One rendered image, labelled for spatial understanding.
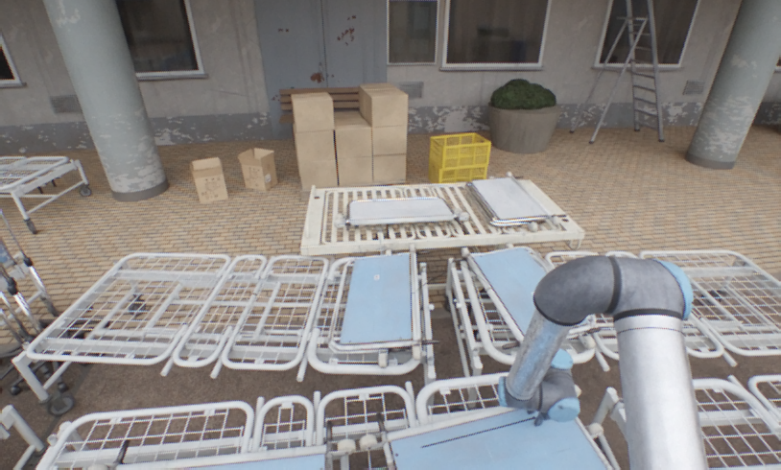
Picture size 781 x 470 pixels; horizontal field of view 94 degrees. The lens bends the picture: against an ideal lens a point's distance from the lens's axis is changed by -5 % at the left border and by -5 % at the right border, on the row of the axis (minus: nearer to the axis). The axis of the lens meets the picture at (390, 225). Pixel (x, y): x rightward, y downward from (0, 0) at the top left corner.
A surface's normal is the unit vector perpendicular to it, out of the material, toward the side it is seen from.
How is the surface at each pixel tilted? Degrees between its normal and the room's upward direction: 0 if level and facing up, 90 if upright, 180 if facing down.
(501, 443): 3
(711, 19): 90
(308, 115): 90
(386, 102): 90
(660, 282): 34
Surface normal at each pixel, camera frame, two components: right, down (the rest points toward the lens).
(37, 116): 0.13, 0.49
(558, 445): 0.01, -0.84
